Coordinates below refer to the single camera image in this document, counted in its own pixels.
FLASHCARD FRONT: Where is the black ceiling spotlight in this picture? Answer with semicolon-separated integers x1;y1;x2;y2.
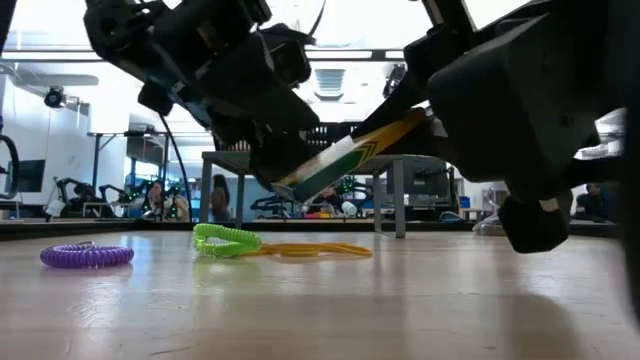
43;87;66;109
382;63;407;99

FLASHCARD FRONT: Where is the purple spiral wrist coil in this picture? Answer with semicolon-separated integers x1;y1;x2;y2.
39;241;135;270

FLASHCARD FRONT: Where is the dark grey cabinet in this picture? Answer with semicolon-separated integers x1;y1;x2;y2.
403;158;454;221

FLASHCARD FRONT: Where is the black mesh organizer rack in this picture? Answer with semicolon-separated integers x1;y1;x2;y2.
199;149;407;240

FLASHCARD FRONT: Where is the person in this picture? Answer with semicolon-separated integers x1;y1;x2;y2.
209;173;234;223
574;182;609;221
144;179;191;222
319;185;346;217

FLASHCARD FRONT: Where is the yellow green crayon box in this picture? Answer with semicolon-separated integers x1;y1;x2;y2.
272;106;430;204

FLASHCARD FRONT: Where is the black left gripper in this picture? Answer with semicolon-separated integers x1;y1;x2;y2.
137;0;321;189

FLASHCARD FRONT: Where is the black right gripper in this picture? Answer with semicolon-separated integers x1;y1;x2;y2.
350;0;626;254

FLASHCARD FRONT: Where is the black metal table frame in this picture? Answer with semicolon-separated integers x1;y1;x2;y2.
0;218;621;241

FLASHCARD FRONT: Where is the black wall monitor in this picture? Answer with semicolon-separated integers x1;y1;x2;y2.
5;158;47;194

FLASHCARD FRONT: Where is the black background workstation frame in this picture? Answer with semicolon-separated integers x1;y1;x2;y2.
87;130;214;194

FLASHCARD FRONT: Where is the yellow rubber bands bunch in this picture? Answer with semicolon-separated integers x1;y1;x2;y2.
244;241;375;260

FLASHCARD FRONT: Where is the green spiral wrist coil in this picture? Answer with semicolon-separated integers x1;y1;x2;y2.
192;222;263;260

